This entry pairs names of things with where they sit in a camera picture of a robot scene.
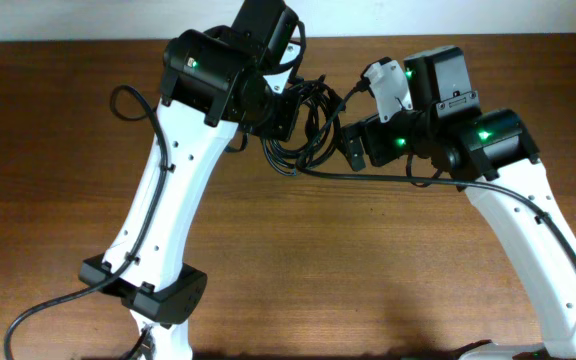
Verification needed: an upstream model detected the black usb cable thin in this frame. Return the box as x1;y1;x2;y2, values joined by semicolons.
297;79;342;169

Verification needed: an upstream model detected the left camera black cable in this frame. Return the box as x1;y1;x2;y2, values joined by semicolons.
3;84;170;360

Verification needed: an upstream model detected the right camera black cable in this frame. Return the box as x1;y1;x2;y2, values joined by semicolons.
295;79;576;346

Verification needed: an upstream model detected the camera black cable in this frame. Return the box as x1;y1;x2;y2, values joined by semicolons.
295;79;576;346
3;84;170;360

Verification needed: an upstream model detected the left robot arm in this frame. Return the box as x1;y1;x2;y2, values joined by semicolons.
79;0;306;359

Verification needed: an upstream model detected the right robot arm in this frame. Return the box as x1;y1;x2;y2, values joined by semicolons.
341;45;576;359

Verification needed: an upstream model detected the black usb cable thick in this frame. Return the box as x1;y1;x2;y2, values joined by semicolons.
261;74;328;177

